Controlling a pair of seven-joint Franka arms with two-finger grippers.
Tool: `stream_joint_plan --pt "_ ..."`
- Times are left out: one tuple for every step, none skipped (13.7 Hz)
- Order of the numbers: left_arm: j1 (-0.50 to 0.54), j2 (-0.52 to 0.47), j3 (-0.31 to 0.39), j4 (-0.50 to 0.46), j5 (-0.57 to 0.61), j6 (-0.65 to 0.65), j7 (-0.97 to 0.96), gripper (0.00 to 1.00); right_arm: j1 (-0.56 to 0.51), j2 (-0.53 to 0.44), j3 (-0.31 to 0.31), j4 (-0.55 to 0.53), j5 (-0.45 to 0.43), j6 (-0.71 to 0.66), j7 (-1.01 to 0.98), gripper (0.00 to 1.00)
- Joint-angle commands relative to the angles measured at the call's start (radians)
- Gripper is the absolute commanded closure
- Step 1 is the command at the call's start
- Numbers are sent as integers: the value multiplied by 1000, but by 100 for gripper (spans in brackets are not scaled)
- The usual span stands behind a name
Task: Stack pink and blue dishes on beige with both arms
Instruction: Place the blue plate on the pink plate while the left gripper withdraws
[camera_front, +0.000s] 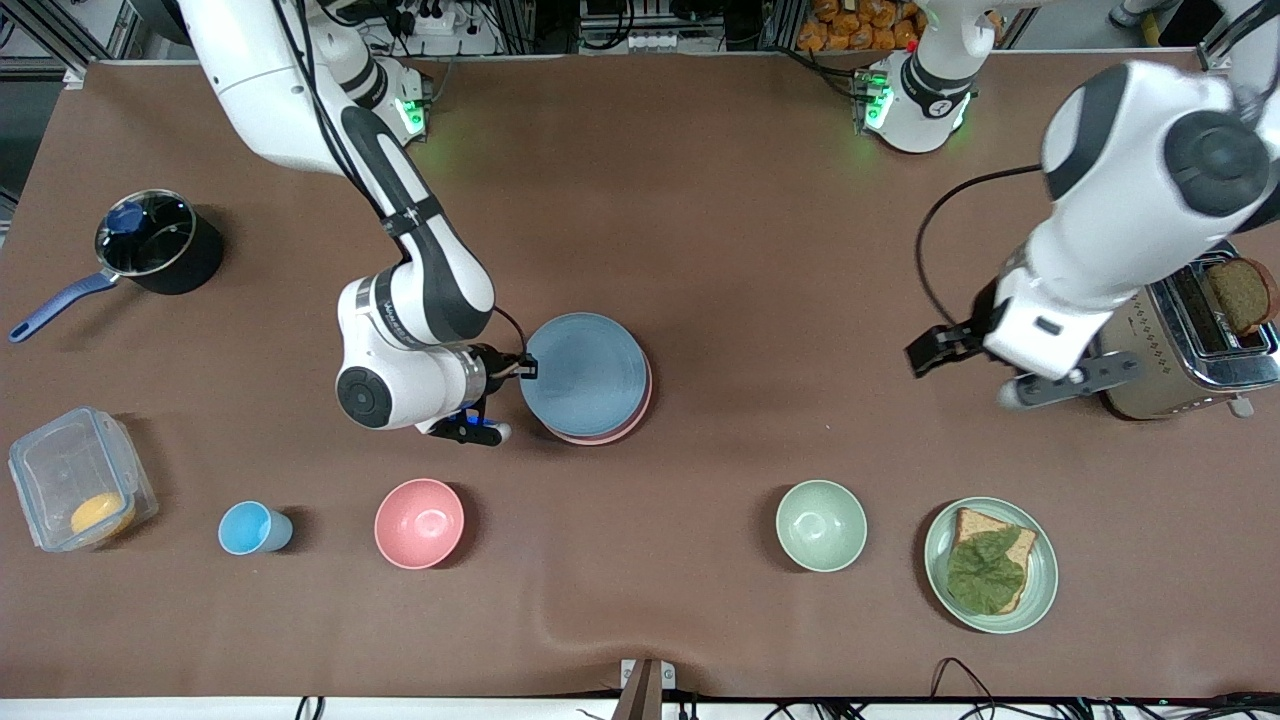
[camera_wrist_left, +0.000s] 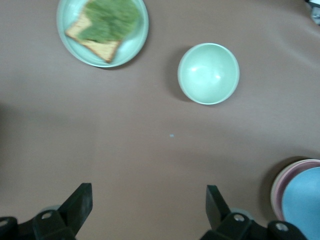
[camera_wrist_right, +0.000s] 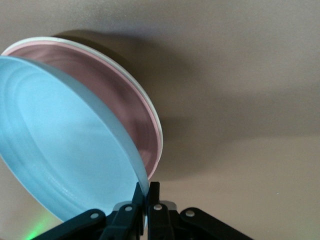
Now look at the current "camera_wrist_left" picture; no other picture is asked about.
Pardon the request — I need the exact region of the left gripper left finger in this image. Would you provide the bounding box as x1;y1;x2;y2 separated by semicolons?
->
32;182;94;240

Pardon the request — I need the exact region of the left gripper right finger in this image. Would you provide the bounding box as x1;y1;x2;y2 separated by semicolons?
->
199;184;267;240

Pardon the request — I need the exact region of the pink plate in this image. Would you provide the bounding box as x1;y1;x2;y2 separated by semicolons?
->
273;159;320;222

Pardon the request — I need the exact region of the blue plate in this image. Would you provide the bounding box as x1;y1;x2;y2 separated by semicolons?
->
281;166;320;240

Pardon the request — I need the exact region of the beige plate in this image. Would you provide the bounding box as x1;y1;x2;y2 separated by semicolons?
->
269;158;320;218

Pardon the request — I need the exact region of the green bowl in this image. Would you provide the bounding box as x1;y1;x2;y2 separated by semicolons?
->
177;42;241;106

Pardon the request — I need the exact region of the bread slice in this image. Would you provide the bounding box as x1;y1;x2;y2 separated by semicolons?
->
65;12;122;64

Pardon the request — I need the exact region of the green plate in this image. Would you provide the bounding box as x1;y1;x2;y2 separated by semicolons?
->
56;0;150;69

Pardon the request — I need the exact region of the green lettuce leaf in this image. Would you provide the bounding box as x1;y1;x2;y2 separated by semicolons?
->
78;0;141;44

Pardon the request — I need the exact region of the metal mount bracket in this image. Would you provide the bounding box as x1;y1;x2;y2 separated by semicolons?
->
305;0;320;26

